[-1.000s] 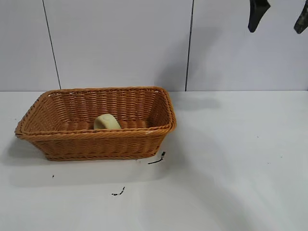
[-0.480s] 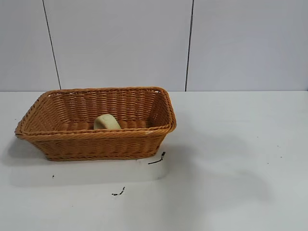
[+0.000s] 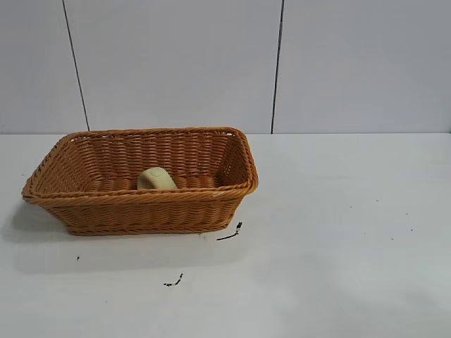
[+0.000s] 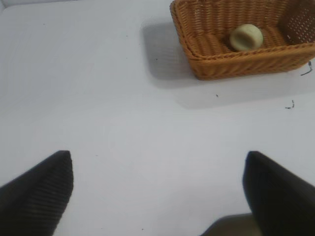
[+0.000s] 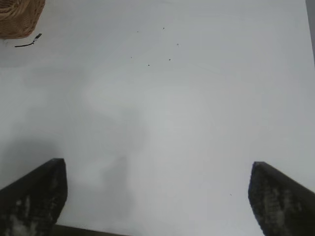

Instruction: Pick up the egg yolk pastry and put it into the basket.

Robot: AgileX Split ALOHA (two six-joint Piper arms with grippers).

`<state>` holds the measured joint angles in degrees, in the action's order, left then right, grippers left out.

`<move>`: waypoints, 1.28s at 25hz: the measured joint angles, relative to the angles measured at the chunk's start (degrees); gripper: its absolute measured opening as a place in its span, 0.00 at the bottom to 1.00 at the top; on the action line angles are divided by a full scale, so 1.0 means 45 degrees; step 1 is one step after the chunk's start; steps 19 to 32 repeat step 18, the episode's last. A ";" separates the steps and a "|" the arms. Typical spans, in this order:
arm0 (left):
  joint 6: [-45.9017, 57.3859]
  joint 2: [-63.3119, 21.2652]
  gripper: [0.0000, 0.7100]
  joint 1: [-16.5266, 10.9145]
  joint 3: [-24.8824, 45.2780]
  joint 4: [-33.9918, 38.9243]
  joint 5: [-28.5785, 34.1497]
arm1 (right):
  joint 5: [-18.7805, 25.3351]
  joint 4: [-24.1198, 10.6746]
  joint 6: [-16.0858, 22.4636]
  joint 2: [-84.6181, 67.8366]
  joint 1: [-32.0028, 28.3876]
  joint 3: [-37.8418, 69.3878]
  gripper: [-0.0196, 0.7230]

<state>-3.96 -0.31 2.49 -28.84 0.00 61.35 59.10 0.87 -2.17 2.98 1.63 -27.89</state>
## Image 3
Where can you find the pale yellow egg yolk pastry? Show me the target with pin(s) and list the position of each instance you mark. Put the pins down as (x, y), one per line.
(155, 179)

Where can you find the brown woven wicker basket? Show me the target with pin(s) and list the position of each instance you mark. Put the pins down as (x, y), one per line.
(141, 211)

